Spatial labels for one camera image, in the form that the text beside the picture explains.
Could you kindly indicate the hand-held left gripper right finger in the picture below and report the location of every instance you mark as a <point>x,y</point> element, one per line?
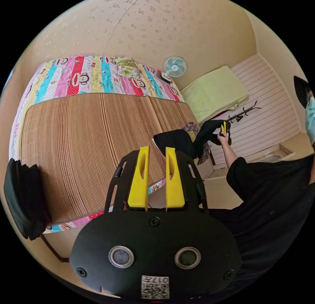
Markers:
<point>174,183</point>

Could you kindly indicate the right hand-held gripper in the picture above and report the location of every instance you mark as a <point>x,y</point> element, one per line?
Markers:
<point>228,134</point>

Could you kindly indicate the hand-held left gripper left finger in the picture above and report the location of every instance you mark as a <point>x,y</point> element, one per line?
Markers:
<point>139,181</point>

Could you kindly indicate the black pants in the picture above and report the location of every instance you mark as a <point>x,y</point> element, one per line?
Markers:
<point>172,139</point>

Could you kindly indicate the person's right forearm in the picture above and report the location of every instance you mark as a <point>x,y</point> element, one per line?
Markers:
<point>230,155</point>

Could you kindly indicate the person's right hand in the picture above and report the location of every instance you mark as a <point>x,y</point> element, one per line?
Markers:
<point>222,137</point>

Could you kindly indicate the black coat rack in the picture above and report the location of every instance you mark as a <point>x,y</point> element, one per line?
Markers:
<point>242,113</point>

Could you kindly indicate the pile of floral clothes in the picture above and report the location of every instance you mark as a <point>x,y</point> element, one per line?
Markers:
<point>190,127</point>

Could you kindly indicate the pale green covered cupboard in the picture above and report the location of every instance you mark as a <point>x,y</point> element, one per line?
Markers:
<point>214,94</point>

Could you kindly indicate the bed with woven mat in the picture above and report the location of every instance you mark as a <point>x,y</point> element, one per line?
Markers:
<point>86,136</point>

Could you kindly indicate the white fan with teal blades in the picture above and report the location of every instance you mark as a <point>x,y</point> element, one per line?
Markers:
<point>174,67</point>

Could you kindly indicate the person's body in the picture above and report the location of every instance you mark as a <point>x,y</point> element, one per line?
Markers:
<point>270,198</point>

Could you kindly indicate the green floral pillow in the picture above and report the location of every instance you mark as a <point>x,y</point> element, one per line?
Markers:
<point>126,67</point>

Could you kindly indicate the pile of black clothes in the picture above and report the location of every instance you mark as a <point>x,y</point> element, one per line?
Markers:
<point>23,198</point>

